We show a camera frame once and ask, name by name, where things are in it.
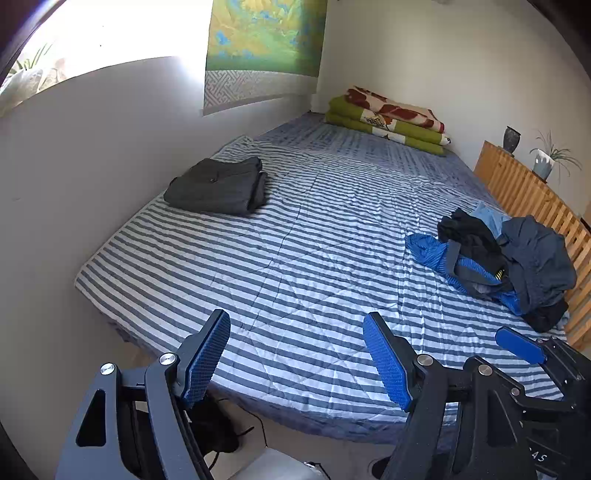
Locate green folded blanket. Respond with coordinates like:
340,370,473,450
324,95,452,158

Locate green wall hanging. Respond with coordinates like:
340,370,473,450
202,0,329,116

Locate black garment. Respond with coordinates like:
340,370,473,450
437,208,509,278

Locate red patterned folded blanket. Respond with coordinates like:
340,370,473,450
346,85,446,134

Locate dark blue-grey jacket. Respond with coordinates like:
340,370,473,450
496,216,578,333

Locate striped blue-white bed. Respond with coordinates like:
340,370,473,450
74,111,568,444

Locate window sill plant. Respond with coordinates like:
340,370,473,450
0,44,70,116

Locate wooden slatted rack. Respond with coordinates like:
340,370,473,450
474,141,591,352

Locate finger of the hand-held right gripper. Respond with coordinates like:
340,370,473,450
495,325,591,402

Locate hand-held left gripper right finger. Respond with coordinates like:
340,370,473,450
362,312,539,480

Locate light blue cloth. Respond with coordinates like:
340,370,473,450
471,202,511,238

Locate grey houndstooth pants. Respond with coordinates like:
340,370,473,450
163,157,269,217

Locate potted spider plant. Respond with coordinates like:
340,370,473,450
529,130,583,182

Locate blue knit garment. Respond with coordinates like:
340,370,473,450
405,232,525,317

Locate white box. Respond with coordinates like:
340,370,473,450
228,445,324,480

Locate black cable tangle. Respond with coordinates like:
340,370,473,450
189,392,259,467

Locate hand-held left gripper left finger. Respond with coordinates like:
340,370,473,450
54,309,232,480

